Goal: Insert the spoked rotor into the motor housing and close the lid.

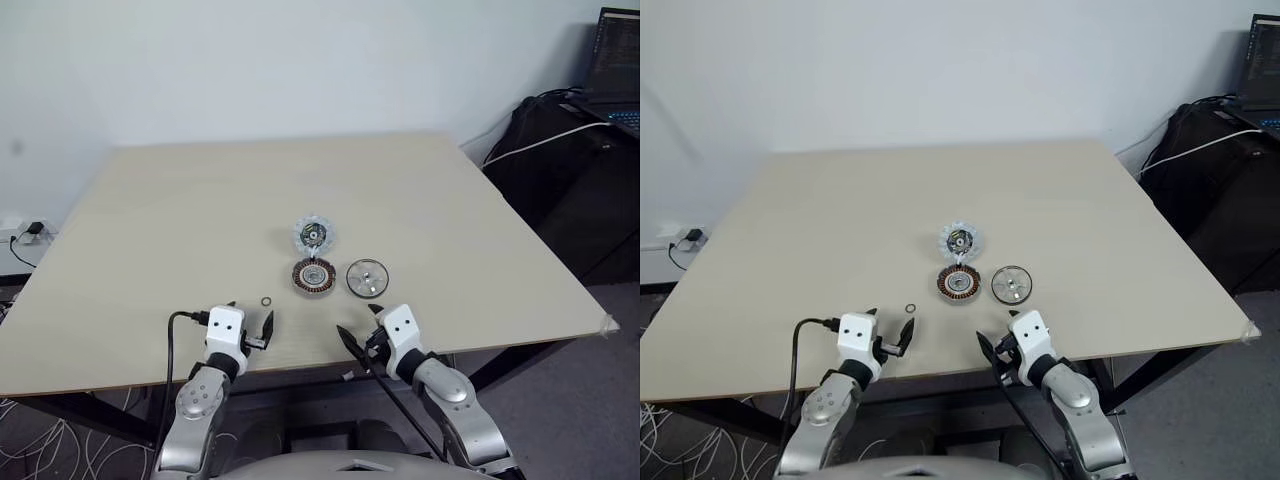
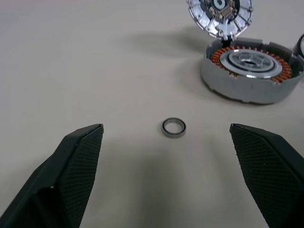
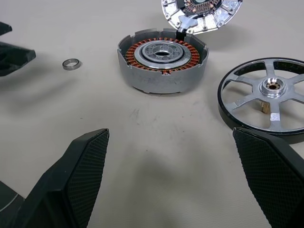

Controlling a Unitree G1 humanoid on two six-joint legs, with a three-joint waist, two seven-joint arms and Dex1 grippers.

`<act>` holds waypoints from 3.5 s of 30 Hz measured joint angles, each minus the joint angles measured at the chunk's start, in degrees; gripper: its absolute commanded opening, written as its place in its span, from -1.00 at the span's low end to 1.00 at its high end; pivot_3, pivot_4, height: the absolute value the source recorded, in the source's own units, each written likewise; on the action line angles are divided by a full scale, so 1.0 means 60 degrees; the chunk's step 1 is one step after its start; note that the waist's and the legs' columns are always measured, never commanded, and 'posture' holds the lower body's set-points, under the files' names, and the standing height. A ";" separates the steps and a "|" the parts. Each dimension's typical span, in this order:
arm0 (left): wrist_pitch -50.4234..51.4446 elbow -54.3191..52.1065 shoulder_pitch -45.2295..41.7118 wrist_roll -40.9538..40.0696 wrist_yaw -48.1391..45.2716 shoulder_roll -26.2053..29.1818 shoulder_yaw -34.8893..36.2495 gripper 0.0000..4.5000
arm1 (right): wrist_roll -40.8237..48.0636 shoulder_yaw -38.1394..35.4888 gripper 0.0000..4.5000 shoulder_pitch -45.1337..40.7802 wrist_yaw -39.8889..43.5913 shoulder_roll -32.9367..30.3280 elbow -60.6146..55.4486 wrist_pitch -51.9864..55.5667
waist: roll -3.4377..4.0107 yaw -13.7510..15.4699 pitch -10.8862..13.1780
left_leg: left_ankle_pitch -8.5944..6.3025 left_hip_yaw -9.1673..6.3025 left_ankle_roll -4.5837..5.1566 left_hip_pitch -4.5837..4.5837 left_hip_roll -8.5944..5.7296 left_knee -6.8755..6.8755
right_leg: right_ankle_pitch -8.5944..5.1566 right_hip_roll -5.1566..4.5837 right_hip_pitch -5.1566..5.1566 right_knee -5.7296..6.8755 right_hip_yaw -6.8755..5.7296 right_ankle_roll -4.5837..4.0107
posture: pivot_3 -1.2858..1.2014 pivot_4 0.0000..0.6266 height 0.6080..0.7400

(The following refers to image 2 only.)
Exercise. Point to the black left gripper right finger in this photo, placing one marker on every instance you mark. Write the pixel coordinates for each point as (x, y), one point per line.
(268, 171)

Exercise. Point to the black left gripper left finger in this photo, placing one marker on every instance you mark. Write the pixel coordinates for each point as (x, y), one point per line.
(59, 180)

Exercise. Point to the grey round container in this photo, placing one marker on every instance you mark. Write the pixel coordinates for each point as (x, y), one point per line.
(237, 90)

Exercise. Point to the clear round tape roll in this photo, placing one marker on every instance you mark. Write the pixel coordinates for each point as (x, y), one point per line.
(202, 21)

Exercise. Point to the dark rimmed round part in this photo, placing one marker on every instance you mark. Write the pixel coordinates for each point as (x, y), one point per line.
(298, 48)

